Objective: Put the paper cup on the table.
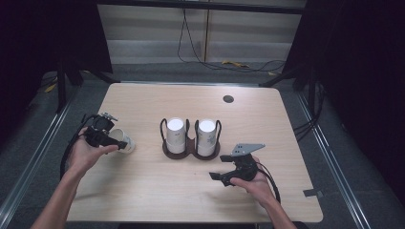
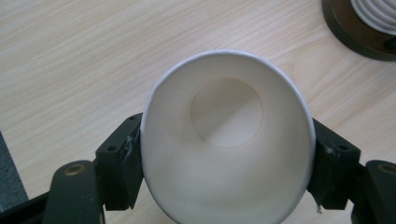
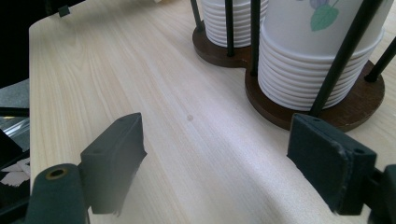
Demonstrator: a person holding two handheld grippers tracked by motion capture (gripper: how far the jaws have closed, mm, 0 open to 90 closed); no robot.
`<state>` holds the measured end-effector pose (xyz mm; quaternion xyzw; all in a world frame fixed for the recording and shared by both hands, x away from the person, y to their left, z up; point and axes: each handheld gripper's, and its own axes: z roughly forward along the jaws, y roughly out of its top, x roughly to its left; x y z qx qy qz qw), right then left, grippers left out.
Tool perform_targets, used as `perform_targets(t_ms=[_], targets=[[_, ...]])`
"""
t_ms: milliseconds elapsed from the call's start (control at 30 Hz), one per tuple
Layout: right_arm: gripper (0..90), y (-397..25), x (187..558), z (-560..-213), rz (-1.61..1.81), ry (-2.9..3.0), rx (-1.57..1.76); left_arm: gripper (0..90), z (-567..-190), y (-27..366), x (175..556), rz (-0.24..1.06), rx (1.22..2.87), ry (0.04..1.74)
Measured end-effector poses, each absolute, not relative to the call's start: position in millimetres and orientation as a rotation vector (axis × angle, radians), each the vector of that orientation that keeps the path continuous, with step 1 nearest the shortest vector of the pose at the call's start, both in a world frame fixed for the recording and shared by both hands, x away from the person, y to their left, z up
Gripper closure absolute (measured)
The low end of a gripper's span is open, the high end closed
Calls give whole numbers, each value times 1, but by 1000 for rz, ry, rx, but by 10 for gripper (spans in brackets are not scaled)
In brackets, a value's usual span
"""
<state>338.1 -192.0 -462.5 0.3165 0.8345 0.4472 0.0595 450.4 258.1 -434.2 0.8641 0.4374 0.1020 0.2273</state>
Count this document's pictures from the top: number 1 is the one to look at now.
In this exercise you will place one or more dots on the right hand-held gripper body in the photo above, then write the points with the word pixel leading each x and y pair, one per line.
pixel 246 167

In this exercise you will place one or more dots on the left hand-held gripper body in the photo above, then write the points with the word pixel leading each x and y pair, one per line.
pixel 100 132

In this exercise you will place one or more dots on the single white paper cup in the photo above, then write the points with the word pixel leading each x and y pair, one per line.
pixel 124 137

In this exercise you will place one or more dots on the dark brown double cup holder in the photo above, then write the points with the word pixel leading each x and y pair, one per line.
pixel 190 145

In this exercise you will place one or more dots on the stack of white paper cups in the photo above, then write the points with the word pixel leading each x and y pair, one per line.
pixel 206 135
pixel 175 133

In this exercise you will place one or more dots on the person's right hand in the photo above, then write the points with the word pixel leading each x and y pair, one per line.
pixel 258 187

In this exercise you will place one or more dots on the person's left hand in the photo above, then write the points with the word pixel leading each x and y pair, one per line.
pixel 84 157

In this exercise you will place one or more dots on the black metal stand leg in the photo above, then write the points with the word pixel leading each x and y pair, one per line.
pixel 61 92
pixel 286 76

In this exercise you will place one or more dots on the round black table grommet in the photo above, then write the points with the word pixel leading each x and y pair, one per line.
pixel 228 99

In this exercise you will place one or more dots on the yellow floor tape piece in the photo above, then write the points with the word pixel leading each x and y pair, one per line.
pixel 50 88
pixel 235 64

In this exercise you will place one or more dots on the grey tape strip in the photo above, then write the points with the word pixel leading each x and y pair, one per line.
pixel 312 192

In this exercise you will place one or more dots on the dark curtain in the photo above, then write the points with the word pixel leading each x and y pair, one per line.
pixel 366 79
pixel 38 47

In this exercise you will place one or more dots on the black overhead bar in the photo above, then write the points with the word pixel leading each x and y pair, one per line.
pixel 197 5

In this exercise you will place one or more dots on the metal floor rail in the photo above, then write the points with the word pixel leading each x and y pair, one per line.
pixel 38 149
pixel 331 159

